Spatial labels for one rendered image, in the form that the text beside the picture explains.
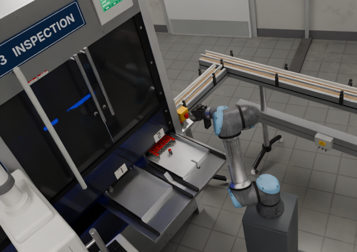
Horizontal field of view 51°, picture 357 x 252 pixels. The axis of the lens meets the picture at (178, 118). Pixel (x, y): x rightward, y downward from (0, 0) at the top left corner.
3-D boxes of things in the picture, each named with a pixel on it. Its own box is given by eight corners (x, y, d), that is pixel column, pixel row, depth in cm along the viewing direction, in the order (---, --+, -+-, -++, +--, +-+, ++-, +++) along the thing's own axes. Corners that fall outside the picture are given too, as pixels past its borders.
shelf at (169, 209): (99, 203, 228) (98, 201, 227) (173, 132, 262) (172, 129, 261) (155, 243, 199) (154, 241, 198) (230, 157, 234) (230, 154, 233)
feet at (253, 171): (248, 172, 332) (247, 161, 323) (277, 137, 356) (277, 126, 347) (256, 176, 327) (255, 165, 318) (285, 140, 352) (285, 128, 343)
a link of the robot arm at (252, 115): (262, 98, 182) (249, 112, 230) (240, 103, 182) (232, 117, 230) (269, 121, 180) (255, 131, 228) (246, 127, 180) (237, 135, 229)
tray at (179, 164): (144, 159, 245) (143, 156, 242) (170, 135, 257) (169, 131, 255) (184, 181, 224) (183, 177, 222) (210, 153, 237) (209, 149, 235)
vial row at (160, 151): (154, 158, 244) (152, 153, 241) (172, 141, 252) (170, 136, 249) (156, 159, 242) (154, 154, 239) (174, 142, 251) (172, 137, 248)
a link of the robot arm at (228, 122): (262, 207, 195) (241, 108, 180) (234, 213, 196) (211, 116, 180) (256, 196, 207) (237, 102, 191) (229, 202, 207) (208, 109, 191)
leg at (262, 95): (260, 151, 337) (253, 82, 288) (265, 145, 342) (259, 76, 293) (269, 155, 332) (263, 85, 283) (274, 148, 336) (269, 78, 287)
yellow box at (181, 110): (175, 118, 257) (172, 110, 252) (181, 112, 260) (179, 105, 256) (183, 122, 252) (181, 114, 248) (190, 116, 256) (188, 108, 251)
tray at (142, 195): (103, 195, 229) (102, 192, 227) (133, 167, 242) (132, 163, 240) (142, 221, 209) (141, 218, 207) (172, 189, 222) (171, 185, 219)
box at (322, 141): (314, 145, 280) (314, 136, 275) (316, 140, 283) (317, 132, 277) (330, 150, 273) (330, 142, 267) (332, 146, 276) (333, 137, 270)
